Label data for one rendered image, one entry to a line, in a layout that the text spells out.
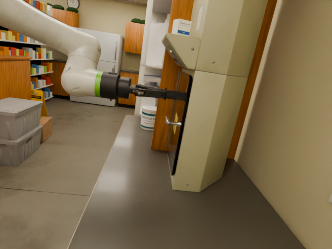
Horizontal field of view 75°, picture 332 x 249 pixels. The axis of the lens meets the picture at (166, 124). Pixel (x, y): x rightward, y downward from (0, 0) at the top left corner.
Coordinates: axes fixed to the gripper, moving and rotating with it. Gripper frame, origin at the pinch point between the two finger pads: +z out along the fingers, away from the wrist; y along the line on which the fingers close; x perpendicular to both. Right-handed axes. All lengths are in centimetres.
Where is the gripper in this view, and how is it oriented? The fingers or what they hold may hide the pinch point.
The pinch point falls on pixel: (175, 95)
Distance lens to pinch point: 79.7
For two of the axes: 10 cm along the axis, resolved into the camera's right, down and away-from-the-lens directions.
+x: -1.5, 9.4, 2.9
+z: 9.9, 1.3, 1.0
